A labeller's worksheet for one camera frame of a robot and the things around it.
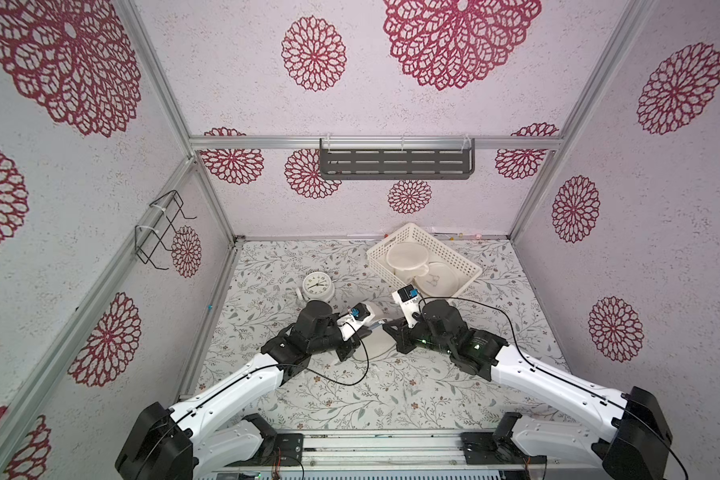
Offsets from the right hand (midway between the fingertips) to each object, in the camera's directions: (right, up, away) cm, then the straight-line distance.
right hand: (390, 325), depth 77 cm
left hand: (-7, -1, +1) cm, 7 cm away
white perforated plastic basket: (+30, +14, +29) cm, 44 cm away
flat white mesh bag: (+21, +10, +30) cm, 38 cm away
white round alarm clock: (-23, +8, +25) cm, 35 cm away
